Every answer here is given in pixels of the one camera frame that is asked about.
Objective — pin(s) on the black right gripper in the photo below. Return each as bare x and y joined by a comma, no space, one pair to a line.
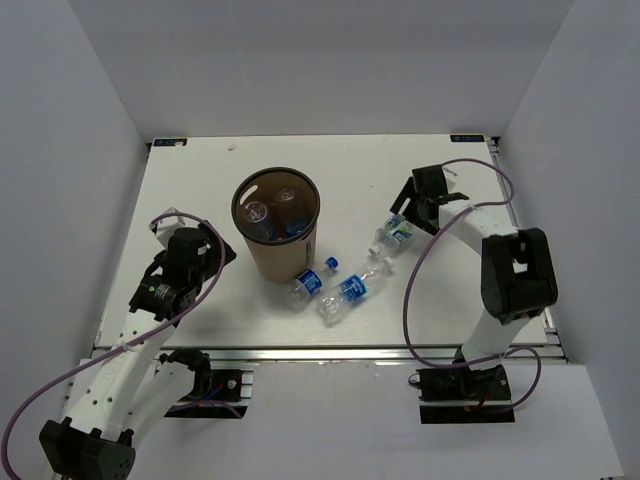
409,193

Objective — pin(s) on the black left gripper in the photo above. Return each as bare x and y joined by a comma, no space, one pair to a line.
210,256

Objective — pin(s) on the clear bottle green blue label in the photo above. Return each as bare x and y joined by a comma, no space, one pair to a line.
392,237

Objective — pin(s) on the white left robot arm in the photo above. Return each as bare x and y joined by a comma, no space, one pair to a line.
137,385

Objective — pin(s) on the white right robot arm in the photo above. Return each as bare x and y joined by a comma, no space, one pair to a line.
517,278

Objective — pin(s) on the brown cylindrical paper bin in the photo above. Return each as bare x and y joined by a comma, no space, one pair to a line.
282,258

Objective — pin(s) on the small clear bottle blue cap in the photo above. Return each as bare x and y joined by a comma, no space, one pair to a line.
306,285

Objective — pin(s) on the blue sticker back right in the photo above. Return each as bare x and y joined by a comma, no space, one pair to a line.
467,138

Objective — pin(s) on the blue sticker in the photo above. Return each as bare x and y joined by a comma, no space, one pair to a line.
169,142
467,138

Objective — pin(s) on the blue sticker back left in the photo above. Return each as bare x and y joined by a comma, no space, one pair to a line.
169,142

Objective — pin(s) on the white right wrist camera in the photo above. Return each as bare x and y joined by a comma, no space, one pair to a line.
451,177

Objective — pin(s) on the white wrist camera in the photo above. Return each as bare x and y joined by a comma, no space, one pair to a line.
164,228
451,177

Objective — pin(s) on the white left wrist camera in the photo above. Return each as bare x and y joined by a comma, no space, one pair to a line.
164,228

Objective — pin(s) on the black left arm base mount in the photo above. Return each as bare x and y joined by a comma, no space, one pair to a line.
221,390

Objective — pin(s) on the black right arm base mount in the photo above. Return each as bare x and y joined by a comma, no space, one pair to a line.
463,395

